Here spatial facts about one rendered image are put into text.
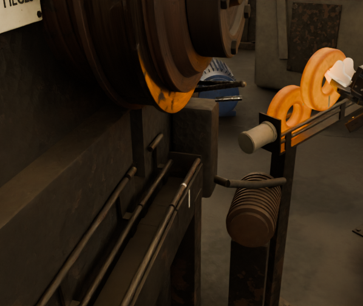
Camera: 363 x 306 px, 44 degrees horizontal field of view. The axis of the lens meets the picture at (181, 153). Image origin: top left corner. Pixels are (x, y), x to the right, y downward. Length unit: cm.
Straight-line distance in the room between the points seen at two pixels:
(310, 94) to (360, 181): 140
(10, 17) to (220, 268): 139
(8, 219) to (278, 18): 311
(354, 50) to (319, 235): 174
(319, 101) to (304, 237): 94
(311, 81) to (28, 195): 74
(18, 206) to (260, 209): 73
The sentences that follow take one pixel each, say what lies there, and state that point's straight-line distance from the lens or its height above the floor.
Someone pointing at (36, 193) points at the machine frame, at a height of 87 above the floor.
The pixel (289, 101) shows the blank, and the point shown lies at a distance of 124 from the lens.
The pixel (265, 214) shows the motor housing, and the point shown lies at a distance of 117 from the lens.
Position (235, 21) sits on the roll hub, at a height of 102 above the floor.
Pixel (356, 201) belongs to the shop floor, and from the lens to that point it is 231.
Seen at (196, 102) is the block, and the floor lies 80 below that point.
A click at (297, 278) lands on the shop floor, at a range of 179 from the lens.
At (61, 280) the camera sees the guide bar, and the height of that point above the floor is 74.
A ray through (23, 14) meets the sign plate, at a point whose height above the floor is 107.
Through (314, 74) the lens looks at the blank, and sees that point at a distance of 113.
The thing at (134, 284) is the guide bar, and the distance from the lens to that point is 70.
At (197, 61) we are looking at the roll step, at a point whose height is 98.
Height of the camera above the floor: 117
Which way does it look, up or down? 26 degrees down
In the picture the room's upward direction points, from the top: 1 degrees counter-clockwise
